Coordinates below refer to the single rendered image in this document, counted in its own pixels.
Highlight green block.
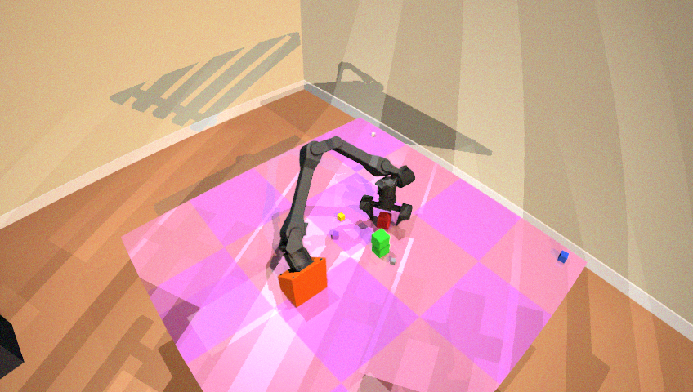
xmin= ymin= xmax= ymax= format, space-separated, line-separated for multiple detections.
xmin=371 ymin=229 xmax=391 ymax=250
xmin=372 ymin=243 xmax=390 ymax=258

